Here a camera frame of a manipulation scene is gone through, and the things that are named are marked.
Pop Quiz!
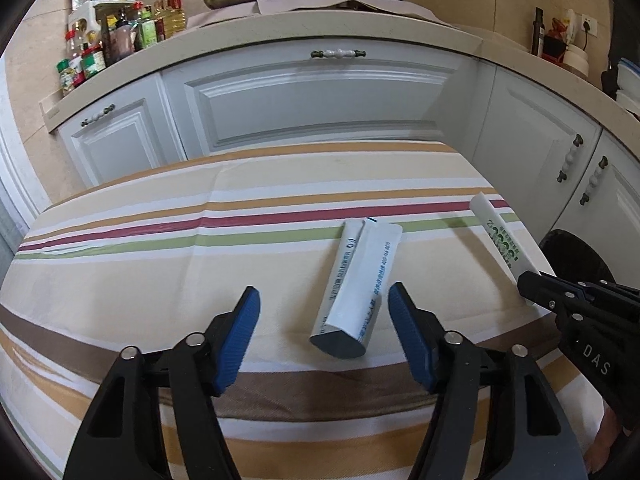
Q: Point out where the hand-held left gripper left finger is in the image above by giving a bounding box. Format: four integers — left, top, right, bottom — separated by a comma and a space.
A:
62, 286, 262, 480

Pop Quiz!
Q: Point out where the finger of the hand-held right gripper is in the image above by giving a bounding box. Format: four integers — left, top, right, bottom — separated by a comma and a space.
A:
540, 271, 640, 306
516, 270, 596, 328

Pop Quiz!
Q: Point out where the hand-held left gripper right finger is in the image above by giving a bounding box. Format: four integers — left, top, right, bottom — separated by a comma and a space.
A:
389, 282, 588, 480

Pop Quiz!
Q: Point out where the white tube green print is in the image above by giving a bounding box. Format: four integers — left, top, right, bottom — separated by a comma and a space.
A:
469, 192, 542, 281

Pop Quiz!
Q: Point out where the person's right hand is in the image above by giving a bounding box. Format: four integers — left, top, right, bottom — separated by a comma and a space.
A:
585, 407, 621, 476

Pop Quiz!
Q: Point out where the striped tablecloth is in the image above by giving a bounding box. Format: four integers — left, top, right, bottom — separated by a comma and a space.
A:
0, 140, 608, 480

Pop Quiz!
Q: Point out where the white plastic tub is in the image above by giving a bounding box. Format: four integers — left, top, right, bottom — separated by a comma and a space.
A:
616, 90, 640, 121

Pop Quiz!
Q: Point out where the dark grey hanging cloth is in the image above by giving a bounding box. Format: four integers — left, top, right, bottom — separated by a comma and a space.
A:
601, 52, 623, 101

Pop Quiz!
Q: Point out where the white bucket blue rim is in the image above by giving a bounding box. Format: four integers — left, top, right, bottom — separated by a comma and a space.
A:
617, 57, 640, 91

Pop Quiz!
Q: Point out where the white ceramic jar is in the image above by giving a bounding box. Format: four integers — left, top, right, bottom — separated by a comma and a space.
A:
564, 45, 591, 78

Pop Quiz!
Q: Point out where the red black utensil holder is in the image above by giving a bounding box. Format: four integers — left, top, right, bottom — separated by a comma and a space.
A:
542, 16, 570, 63

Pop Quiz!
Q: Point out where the dark olive oil bottle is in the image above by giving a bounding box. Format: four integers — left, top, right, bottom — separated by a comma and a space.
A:
531, 6, 546, 58

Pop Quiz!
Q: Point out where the white rice paddle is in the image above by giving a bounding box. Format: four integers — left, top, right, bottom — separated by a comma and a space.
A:
560, 8, 578, 46

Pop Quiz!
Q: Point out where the group of condiment bottles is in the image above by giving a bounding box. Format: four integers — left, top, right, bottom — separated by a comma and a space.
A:
55, 0, 188, 97

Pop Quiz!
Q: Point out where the yellow cooking oil jug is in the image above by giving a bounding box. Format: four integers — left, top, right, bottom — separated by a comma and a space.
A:
152, 0, 188, 41

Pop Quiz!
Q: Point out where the white stove cover cloth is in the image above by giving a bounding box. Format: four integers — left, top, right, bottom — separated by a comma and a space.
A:
187, 0, 481, 36

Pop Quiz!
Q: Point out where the white spice rack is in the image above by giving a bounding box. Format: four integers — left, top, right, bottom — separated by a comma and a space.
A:
67, 0, 138, 51

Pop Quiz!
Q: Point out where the white door frame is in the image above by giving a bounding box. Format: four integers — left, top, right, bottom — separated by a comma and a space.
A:
0, 55, 56, 261

